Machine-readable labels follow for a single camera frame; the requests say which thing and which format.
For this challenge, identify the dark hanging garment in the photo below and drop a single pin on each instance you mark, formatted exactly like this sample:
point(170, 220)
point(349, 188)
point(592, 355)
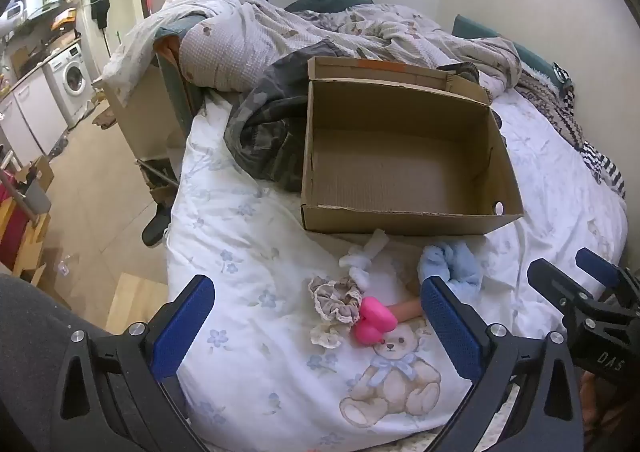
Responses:
point(100, 5)

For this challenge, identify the white cabinet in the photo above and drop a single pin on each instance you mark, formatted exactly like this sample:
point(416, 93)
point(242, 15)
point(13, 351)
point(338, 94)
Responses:
point(30, 112)

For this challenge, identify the camouflage garment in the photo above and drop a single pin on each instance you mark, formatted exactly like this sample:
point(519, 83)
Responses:
point(265, 132)

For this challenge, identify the small brown cardboard box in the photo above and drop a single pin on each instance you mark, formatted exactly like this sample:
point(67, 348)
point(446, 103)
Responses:
point(42, 172)

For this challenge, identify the black slipper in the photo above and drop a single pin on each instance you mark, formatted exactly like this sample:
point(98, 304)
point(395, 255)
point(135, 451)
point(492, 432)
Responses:
point(154, 227)

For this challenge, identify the cluttered kitchen shelf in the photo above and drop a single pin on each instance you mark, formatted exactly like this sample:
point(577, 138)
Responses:
point(45, 7)

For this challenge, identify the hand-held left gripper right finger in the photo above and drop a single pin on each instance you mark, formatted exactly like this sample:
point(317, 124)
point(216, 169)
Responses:
point(450, 327)

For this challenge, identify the person's right hand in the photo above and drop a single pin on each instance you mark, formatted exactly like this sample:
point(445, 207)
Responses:
point(592, 397)

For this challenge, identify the black and white striped cloth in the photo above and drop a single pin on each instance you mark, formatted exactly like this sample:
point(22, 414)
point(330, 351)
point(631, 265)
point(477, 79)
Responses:
point(605, 172)

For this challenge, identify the grey bin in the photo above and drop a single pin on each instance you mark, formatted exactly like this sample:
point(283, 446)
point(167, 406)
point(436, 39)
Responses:
point(36, 197)

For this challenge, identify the pink heart-shaped soft toy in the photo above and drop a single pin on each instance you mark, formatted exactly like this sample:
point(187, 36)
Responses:
point(372, 319)

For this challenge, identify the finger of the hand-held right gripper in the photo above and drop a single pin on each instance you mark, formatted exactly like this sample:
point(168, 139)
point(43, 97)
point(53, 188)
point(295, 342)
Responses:
point(595, 267)
point(550, 279)

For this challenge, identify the white washing machine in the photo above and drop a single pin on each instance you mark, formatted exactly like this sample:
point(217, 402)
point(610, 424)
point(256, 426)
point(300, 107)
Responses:
point(70, 77)

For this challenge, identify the grey lace scrunchie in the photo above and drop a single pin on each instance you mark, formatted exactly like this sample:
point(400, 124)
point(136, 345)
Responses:
point(335, 294)

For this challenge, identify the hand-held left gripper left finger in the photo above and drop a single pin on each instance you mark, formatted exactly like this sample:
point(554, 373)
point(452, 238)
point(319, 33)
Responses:
point(182, 327)

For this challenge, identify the wooden bedside cabinet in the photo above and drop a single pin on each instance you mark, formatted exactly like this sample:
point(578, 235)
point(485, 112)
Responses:
point(145, 117)

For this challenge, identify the light blue fluffy cloth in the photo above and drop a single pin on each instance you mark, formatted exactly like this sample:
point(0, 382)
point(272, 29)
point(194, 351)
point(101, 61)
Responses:
point(450, 262)

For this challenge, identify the checked quilt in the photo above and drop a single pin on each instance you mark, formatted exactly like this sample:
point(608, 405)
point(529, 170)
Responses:
point(250, 42)

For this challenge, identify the patterned knit blanket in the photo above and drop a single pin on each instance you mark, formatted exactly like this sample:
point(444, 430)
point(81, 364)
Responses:
point(550, 102)

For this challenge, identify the white knotted cloth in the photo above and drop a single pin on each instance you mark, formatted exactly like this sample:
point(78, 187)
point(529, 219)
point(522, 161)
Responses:
point(372, 244)

